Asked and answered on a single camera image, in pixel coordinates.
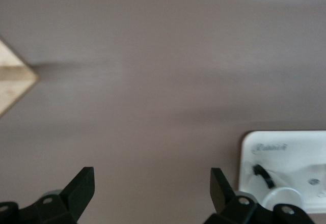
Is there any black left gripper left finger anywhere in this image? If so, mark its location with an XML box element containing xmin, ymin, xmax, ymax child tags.
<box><xmin>0</xmin><ymin>167</ymin><xmax>95</xmax><ymax>224</ymax></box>

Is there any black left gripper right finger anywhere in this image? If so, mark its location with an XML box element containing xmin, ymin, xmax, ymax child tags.
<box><xmin>203</xmin><ymin>167</ymin><xmax>315</xmax><ymax>224</ymax></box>

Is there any white smiley mug black handle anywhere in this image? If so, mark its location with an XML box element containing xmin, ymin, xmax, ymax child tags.
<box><xmin>251</xmin><ymin>163</ymin><xmax>305</xmax><ymax>211</ymax></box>

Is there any white rabbit print tray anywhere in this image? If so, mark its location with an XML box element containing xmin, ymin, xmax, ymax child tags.
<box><xmin>237</xmin><ymin>130</ymin><xmax>326</xmax><ymax>215</ymax></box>

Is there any bamboo mug rack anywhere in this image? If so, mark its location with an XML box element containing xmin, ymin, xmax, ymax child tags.
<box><xmin>0</xmin><ymin>36</ymin><xmax>40</xmax><ymax>118</ymax></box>

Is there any brown table mat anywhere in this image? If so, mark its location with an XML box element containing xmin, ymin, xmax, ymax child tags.
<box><xmin>0</xmin><ymin>0</ymin><xmax>326</xmax><ymax>224</ymax></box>

